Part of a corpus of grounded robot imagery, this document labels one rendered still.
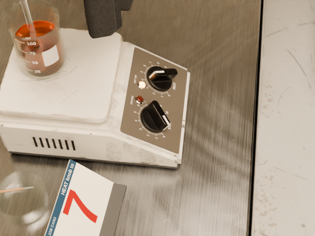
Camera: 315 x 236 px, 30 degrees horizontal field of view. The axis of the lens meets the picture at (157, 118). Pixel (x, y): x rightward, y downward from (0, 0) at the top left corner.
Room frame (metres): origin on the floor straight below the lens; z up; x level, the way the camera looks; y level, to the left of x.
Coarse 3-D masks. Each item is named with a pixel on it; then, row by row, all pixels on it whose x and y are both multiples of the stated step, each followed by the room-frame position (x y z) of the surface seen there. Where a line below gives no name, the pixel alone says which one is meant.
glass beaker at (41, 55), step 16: (32, 0) 0.43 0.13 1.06; (16, 16) 0.42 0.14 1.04; (32, 16) 0.43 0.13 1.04; (48, 16) 0.42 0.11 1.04; (16, 32) 0.38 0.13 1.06; (32, 32) 0.38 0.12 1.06; (48, 32) 0.38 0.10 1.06; (16, 48) 0.39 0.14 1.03; (32, 48) 0.38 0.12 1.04; (48, 48) 0.38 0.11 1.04; (64, 48) 0.41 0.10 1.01; (32, 64) 0.38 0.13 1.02; (48, 64) 0.38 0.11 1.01; (64, 64) 0.40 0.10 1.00; (48, 80) 0.38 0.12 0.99
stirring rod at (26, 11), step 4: (20, 0) 0.39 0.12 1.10; (24, 0) 0.39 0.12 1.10; (24, 4) 0.39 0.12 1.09; (24, 8) 0.39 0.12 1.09; (28, 8) 0.39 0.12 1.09; (24, 12) 0.39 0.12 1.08; (28, 12) 0.39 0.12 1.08; (28, 16) 0.39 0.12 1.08; (28, 20) 0.39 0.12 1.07; (28, 24) 0.39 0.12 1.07; (32, 24) 0.39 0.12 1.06; (28, 28) 0.39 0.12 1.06; (32, 28) 0.39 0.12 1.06
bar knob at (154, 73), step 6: (156, 66) 0.42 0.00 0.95; (150, 72) 0.41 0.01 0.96; (156, 72) 0.40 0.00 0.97; (162, 72) 0.41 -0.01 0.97; (168, 72) 0.41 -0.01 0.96; (174, 72) 0.41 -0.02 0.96; (150, 78) 0.40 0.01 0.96; (156, 78) 0.40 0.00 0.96; (162, 78) 0.40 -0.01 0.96; (168, 78) 0.41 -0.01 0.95; (150, 84) 0.40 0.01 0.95; (156, 84) 0.40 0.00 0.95; (162, 84) 0.40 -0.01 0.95; (168, 84) 0.40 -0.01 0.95; (162, 90) 0.40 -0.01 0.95
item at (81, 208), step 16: (80, 176) 0.30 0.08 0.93; (96, 176) 0.30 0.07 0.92; (80, 192) 0.28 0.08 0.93; (96, 192) 0.28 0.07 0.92; (64, 208) 0.26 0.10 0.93; (80, 208) 0.26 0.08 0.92; (96, 208) 0.27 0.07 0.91; (64, 224) 0.24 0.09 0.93; (80, 224) 0.24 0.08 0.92; (96, 224) 0.25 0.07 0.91
